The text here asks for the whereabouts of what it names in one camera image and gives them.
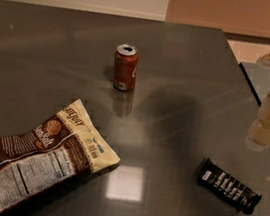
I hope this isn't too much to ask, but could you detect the black rxbar chocolate bar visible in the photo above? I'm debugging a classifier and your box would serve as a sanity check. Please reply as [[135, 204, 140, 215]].
[[197, 158, 261, 215]]

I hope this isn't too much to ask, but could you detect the red coke can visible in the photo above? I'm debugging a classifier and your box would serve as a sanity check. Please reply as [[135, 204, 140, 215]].
[[113, 44, 139, 92]]

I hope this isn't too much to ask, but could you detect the brown cream chip bag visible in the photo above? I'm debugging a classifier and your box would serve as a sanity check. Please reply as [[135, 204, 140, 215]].
[[0, 100, 119, 213]]

